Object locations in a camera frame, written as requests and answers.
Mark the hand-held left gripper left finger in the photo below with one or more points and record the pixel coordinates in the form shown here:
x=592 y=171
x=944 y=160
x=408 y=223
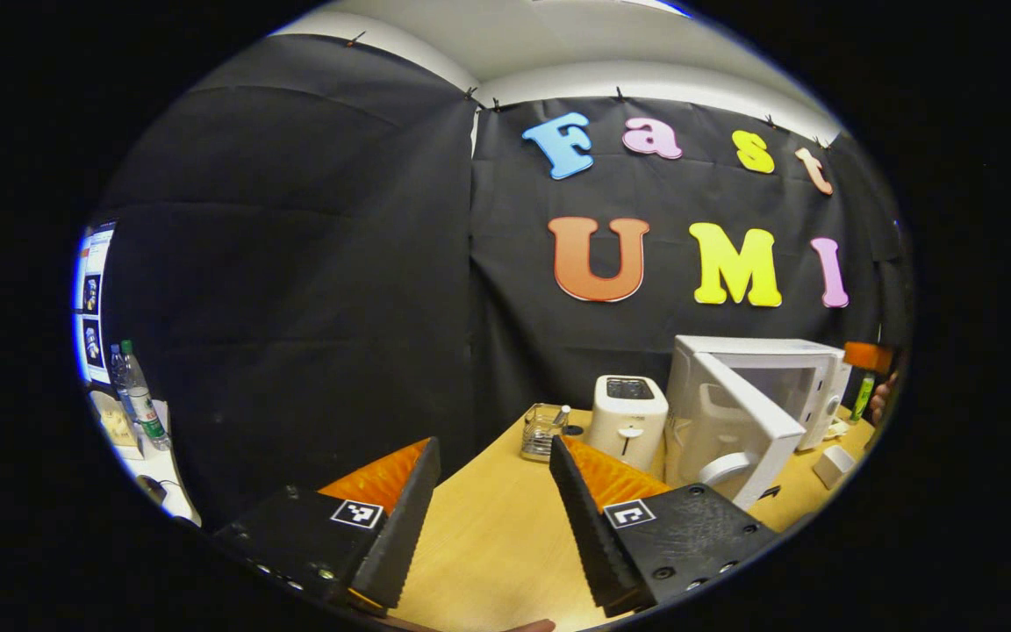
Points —
x=405 y=527

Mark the clear plastic water bottle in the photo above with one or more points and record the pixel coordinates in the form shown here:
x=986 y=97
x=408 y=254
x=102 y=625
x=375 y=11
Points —
x=147 y=412
x=118 y=373

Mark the black computer mouse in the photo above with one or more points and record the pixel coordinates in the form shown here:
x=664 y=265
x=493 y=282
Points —
x=153 y=489

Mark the white side desk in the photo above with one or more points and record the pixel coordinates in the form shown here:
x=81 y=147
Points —
x=174 y=496

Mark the clear glass container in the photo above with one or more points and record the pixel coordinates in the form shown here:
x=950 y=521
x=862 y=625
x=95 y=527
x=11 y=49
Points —
x=541 y=434

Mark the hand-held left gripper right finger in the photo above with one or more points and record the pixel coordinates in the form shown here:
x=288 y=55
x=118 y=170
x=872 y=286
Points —
x=593 y=535

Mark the lit computer monitor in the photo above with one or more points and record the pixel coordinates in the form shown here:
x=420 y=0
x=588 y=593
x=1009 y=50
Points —
x=95 y=298

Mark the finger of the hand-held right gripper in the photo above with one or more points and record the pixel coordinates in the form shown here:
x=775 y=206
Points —
x=867 y=357

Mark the cream white toaster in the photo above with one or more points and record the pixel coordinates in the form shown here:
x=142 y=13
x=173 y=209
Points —
x=628 y=430

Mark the large ceiling light panel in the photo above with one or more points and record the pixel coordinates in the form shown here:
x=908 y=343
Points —
x=655 y=6

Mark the green label drink bottle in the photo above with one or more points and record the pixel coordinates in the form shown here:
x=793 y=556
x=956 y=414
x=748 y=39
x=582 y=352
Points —
x=863 y=399

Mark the small white plate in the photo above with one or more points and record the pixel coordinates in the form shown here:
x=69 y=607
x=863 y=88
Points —
x=835 y=465

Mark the white microwave oven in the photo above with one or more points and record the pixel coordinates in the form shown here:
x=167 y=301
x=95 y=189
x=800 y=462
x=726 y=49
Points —
x=734 y=421

